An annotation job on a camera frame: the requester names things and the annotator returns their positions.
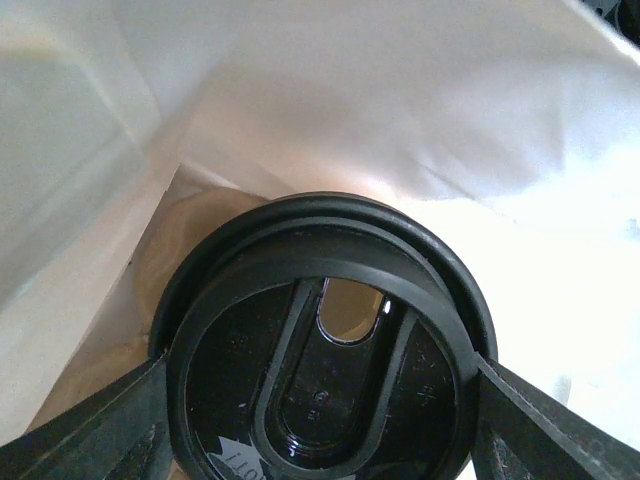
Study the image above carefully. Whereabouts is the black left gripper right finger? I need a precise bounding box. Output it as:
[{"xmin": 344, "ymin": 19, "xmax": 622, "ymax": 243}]
[{"xmin": 472, "ymin": 357, "xmax": 639, "ymax": 479}]

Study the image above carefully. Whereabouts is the orange paper bag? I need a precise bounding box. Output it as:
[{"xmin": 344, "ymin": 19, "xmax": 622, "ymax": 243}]
[{"xmin": 1, "ymin": 1, "xmax": 639, "ymax": 452}]

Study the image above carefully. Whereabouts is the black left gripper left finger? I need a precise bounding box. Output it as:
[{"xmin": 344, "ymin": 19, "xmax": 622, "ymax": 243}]
[{"xmin": 1, "ymin": 357, "xmax": 173, "ymax": 479}]

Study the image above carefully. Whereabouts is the single pulp cup carrier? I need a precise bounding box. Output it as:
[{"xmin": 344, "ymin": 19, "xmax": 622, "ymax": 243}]
[{"xmin": 38, "ymin": 186, "xmax": 267, "ymax": 420}]

